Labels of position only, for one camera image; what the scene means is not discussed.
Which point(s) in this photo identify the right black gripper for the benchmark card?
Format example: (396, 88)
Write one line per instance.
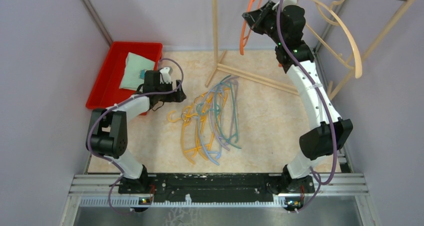
(255, 18)

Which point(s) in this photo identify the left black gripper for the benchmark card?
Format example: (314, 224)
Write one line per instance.
(177, 96)

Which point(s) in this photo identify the beige plastic hanger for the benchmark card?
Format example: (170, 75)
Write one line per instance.
(333, 19)

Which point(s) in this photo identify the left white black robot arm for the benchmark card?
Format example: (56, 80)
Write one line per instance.
(107, 135)

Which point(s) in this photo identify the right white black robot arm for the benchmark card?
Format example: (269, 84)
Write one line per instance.
(328, 130)

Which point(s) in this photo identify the teal plastic hanger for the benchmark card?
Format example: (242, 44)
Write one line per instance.
(226, 115)

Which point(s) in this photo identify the lilac plastic hanger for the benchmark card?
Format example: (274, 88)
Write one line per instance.
(212, 107)

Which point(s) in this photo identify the light green folded cloth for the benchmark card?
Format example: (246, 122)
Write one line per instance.
(134, 71)

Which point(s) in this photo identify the light blue plastic hanger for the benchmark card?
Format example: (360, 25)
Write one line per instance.
(206, 126)

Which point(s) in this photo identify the red plastic tray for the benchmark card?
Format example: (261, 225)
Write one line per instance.
(106, 89)

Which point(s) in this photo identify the wooden clothes rack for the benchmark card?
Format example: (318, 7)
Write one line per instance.
(331, 91)

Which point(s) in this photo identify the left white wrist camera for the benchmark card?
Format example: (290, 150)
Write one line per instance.
(165, 75)

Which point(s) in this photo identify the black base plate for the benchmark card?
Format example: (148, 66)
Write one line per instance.
(225, 188)

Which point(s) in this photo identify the aluminium frame rail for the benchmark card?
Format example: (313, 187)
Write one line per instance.
(103, 190)

